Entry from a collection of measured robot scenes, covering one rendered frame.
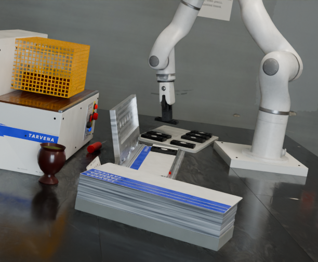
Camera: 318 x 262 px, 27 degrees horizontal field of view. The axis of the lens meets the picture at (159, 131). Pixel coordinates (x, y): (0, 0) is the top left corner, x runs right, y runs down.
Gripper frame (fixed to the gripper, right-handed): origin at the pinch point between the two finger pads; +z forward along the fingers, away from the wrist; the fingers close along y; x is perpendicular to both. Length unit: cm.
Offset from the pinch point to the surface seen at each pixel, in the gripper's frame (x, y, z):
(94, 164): 1, -90, 3
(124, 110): 1, -56, -9
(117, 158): -3, -79, 4
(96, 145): 13, -54, 4
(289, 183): -55, -38, 20
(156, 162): -10, -59, 9
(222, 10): 1, 171, -50
